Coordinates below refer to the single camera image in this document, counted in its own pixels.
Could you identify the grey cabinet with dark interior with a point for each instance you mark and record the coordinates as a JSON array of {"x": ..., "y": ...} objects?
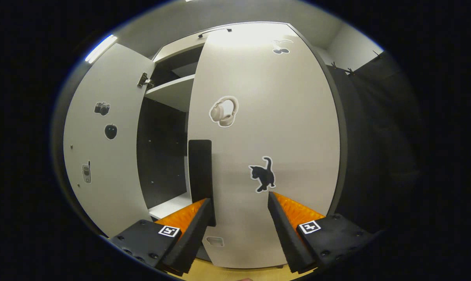
[{"x": 161, "y": 156}]

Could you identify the grey cabinet door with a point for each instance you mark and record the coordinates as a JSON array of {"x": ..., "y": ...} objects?
[
  {"x": 282, "y": 117},
  {"x": 106, "y": 187}
]

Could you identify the black backdrop cloth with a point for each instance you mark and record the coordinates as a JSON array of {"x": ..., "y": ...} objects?
[{"x": 380, "y": 156}]

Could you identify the short ceiling light panel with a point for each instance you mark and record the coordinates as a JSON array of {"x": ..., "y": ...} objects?
[{"x": 100, "y": 48}]

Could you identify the grey cabinet shelf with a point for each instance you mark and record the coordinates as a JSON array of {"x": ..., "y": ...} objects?
[
  {"x": 173, "y": 93},
  {"x": 173, "y": 207}
]

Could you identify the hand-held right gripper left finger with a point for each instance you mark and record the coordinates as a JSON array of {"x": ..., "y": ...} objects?
[{"x": 192, "y": 238}]

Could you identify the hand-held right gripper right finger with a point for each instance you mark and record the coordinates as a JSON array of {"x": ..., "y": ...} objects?
[{"x": 286, "y": 238}]

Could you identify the metal door hinge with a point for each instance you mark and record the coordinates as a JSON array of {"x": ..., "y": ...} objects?
[{"x": 145, "y": 80}]

